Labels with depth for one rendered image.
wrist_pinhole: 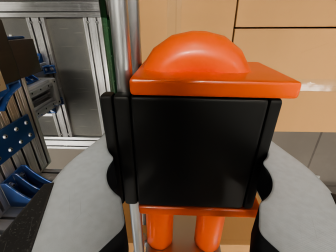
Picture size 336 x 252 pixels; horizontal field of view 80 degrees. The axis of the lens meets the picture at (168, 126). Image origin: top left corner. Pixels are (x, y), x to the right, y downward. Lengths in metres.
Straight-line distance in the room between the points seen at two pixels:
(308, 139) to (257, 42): 1.13
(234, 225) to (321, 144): 1.48
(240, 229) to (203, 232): 0.31
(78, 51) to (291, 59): 0.98
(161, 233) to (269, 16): 0.76
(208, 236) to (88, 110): 1.19
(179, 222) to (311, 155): 1.74
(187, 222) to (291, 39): 0.76
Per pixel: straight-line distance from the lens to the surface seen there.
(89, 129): 1.36
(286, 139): 1.73
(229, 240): 0.46
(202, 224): 0.17
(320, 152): 1.93
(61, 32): 1.25
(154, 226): 0.17
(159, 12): 0.77
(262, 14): 0.82
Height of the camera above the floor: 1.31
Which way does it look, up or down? 63 degrees down
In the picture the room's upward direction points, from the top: 176 degrees counter-clockwise
